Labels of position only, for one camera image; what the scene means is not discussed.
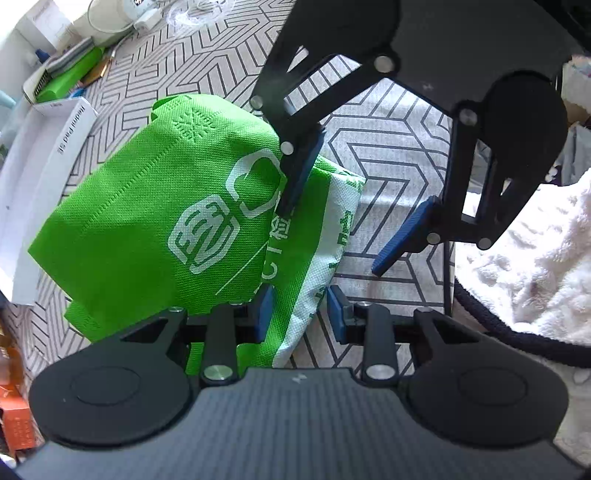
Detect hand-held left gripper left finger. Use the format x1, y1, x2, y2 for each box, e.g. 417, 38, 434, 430
117, 286, 276, 386

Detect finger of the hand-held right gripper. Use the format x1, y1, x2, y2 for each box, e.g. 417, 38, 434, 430
372, 102, 542, 278
249, 41, 400, 217

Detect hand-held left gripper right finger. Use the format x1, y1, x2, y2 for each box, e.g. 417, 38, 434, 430
327, 285, 483, 384

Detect green shopping bag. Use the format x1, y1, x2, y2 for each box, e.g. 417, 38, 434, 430
28, 92, 368, 368

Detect white fluffy blanket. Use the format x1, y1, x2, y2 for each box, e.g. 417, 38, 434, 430
455, 168, 591, 352

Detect clear plastic wrap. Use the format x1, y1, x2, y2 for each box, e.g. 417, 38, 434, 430
167, 0, 228, 25

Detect white charger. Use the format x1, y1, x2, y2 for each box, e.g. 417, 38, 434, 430
133, 0, 163, 29

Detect brown flat packet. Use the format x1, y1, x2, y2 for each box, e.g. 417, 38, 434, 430
82, 50, 114, 87

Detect green flat packet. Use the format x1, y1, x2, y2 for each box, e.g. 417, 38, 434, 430
36, 46, 105, 104

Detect white tablet box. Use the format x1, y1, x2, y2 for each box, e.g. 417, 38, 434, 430
0, 97, 99, 306

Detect grey book stack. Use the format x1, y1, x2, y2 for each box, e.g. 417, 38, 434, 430
22, 37, 94, 101

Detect white cardboard box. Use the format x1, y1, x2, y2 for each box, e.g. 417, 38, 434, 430
17, 0, 89, 52

